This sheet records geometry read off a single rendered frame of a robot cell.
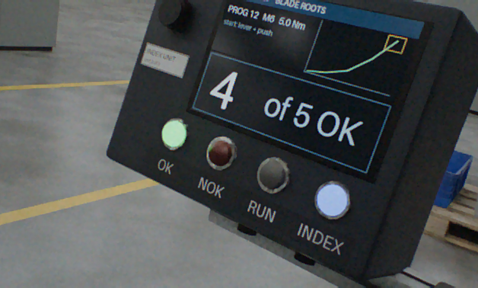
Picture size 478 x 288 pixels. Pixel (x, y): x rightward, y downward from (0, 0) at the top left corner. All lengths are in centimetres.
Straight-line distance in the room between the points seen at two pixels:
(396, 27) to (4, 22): 618
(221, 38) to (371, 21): 12
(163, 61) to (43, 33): 628
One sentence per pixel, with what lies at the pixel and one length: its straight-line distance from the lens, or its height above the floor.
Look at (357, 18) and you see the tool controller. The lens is 42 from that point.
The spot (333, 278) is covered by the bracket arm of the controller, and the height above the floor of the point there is 103.
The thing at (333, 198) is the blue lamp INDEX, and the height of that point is 112.
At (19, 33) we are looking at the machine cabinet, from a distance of 662.
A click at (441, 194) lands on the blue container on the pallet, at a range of 360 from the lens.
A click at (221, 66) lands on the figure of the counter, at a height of 118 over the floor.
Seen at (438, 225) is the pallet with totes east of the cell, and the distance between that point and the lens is 354.
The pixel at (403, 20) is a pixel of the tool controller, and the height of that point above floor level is 124.
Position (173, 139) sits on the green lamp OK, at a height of 111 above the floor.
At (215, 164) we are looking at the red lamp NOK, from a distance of 45.
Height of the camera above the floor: 125
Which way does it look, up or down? 17 degrees down
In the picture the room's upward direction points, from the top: 11 degrees clockwise
